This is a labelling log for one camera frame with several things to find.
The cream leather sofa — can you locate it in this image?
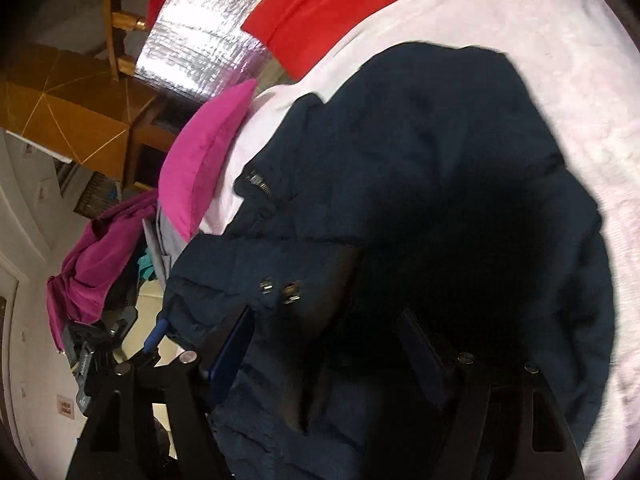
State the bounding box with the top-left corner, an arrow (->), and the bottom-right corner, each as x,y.
120,282 -> 168,357

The magenta garment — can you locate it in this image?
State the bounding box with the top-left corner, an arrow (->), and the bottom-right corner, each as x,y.
46,192 -> 161,351

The grey garment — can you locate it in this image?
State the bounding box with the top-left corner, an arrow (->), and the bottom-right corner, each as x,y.
142,205 -> 193,281

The teal garment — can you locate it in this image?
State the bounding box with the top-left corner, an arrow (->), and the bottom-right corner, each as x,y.
137,252 -> 158,282

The wooden cabinet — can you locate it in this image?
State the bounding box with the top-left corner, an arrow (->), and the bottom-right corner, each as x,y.
0,42 -> 176,191

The brown woven panel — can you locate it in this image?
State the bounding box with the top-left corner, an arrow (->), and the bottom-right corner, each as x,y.
74,170 -> 121,218

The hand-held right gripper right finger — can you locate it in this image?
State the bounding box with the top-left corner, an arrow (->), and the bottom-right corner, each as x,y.
397,309 -> 587,480

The silver foil insulation sheet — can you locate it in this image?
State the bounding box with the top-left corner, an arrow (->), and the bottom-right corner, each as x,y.
134,0 -> 301,106

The white quilted bedspread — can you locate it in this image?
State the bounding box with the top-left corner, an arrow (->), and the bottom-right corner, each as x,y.
200,0 -> 640,480

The black garment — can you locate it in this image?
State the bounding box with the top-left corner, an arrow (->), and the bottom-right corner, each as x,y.
102,270 -> 142,313

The pink pillow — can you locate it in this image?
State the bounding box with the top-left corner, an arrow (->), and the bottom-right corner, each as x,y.
159,79 -> 258,243

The red pillow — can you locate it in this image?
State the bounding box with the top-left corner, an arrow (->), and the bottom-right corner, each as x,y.
241,0 -> 403,81

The wooden chair frame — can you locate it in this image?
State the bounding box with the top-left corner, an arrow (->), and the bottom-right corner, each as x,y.
100,0 -> 151,81

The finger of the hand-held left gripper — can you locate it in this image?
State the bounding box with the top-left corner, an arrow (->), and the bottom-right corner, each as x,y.
143,316 -> 172,357

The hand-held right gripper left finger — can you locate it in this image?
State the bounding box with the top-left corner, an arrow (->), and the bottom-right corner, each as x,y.
65,304 -> 257,480

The navy padded jacket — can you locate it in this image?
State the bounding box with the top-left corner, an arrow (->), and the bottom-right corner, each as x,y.
162,42 -> 617,480

